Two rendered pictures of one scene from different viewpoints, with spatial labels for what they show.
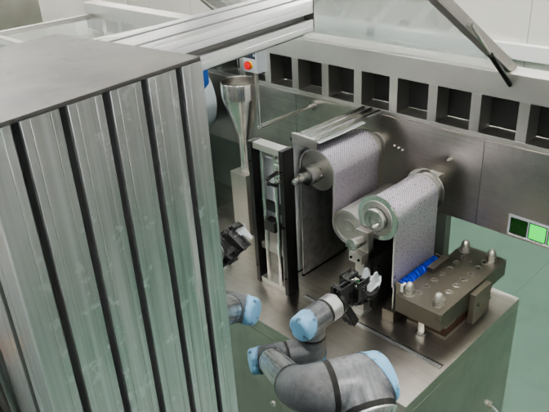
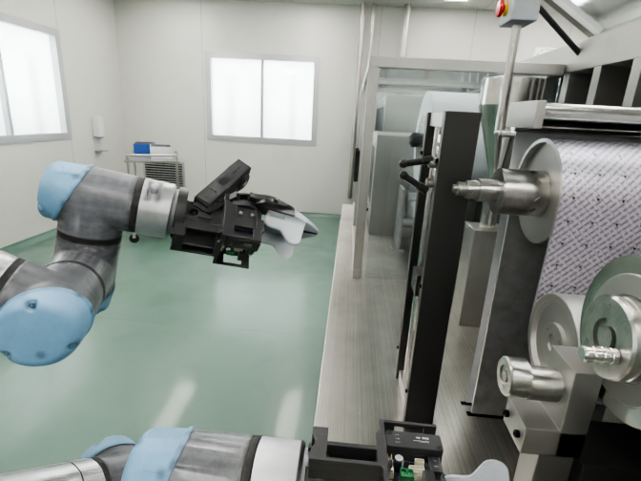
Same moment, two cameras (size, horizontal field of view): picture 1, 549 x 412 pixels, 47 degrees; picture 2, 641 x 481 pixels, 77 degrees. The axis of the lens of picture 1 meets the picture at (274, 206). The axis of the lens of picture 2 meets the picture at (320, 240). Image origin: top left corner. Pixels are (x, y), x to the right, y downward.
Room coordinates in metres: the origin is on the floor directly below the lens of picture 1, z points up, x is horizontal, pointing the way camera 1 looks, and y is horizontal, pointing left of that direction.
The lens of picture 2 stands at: (1.26, -0.36, 1.42)
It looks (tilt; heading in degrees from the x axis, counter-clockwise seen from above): 17 degrees down; 47
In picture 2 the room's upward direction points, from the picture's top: 3 degrees clockwise
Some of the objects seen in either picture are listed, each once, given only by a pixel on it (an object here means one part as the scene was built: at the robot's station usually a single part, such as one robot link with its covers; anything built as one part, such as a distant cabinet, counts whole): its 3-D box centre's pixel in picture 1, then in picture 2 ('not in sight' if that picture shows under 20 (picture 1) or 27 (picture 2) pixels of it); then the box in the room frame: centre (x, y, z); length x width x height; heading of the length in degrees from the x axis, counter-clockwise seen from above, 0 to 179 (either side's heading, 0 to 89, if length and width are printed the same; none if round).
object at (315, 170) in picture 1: (311, 173); (517, 192); (1.85, -0.13, 1.33); 0.06 x 0.06 x 0.06; 44
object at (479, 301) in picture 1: (479, 302); not in sight; (1.61, -0.63, 0.96); 0.10 x 0.03 x 0.11; 134
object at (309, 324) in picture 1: (311, 321); (196, 478); (1.38, -0.08, 1.11); 0.11 x 0.08 x 0.09; 134
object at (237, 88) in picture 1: (239, 88); (510, 93); (2.28, 0.10, 1.50); 0.14 x 0.14 x 0.06
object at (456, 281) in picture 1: (452, 284); not in sight; (1.67, -0.56, 1.00); 0.40 x 0.16 x 0.06; 134
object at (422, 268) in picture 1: (419, 271); not in sight; (1.71, -0.46, 1.03); 0.21 x 0.04 x 0.03; 134
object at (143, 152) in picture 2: not in sight; (155, 189); (3.00, 4.36, 0.51); 0.91 x 0.58 x 1.02; 68
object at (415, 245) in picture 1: (414, 247); not in sight; (1.72, -0.44, 1.11); 0.23 x 0.01 x 0.18; 134
